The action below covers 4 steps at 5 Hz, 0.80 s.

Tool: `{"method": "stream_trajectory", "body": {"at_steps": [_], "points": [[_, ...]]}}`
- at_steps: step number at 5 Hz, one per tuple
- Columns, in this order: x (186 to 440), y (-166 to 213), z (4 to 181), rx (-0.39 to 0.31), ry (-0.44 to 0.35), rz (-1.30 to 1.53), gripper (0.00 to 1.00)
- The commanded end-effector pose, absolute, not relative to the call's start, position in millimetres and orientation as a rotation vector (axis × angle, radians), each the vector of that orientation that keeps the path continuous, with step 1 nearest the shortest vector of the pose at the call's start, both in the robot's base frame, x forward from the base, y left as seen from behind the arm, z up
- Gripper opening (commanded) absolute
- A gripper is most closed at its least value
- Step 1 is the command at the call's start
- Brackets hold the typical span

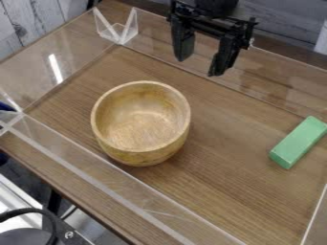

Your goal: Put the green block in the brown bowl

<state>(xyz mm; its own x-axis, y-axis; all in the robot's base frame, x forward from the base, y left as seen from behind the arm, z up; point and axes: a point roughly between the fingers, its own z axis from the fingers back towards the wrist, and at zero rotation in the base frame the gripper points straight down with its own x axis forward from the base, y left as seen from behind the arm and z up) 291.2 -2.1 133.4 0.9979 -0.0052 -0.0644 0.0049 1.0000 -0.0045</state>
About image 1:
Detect brown wooden bowl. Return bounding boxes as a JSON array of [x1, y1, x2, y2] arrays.
[[90, 80, 192, 167]]

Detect black cable loop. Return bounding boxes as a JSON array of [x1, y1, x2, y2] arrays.
[[0, 208, 60, 245]]

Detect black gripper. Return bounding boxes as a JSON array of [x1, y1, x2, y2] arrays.
[[166, 0, 257, 77]]

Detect green rectangular block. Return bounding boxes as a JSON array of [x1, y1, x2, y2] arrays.
[[268, 116, 327, 169]]

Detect grey metal bracket with screw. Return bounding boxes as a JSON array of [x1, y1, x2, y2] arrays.
[[54, 220, 94, 245]]

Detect black metal table leg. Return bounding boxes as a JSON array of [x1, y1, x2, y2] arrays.
[[46, 190, 62, 214]]

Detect clear acrylic corner bracket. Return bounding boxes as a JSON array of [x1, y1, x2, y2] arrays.
[[92, 8, 137, 45]]

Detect clear acrylic enclosure wall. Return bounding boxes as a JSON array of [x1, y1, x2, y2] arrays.
[[0, 1, 327, 245]]

